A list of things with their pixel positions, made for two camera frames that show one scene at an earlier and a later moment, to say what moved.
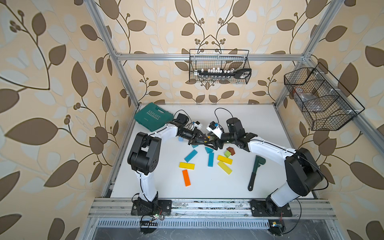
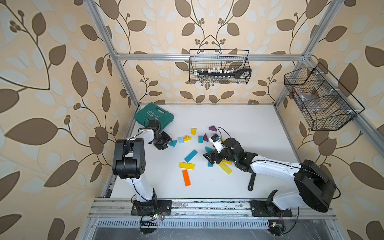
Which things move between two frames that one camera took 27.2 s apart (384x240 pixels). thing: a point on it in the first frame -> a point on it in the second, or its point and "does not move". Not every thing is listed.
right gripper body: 227,137 -> 223,155
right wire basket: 325,103 does not move
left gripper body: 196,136 -> 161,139
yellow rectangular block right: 224,159 does not move
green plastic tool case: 153,117 does not move
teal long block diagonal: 191,155 does not move
